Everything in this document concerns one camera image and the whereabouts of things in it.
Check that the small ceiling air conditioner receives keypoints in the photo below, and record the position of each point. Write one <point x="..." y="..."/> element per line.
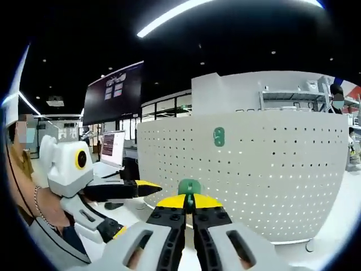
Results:
<point x="55" y="101"/>

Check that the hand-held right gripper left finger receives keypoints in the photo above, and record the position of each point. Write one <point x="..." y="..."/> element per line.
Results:
<point x="146" y="245"/>

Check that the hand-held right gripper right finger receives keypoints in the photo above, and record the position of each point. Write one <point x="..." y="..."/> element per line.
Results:
<point x="225" y="245"/>

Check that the person's left hand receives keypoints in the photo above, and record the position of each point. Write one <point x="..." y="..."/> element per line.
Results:
<point x="56" y="211"/>

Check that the short ceiling light strip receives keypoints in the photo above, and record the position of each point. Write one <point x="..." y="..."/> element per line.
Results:
<point x="19" y="76"/>

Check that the long ceiling light strip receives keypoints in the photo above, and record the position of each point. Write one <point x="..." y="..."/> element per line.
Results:
<point x="175" y="19"/>

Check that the large black wall display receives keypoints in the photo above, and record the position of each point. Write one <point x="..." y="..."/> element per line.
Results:
<point x="112" y="93"/>

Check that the grey metal shelf rack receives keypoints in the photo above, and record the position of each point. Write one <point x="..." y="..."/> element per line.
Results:
<point x="293" y="96"/>

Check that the green hook assembly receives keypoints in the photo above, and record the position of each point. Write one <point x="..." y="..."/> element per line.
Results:
<point x="189" y="186"/>
<point x="220" y="139"/>

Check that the white perforated mounting plate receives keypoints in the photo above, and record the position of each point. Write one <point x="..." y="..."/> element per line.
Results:
<point x="282" y="183"/>

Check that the person's upper body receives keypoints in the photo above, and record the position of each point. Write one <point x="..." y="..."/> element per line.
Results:
<point x="17" y="163"/>

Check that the white laptop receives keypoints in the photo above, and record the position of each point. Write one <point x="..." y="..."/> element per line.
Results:
<point x="112" y="146"/>

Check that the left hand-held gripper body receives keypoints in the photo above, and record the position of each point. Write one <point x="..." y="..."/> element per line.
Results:
<point x="65" y="169"/>

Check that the black framed glass partition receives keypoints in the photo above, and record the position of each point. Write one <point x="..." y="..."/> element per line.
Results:
<point x="169" y="104"/>

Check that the black computer mouse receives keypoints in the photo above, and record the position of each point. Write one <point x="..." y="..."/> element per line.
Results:
<point x="112" y="205"/>

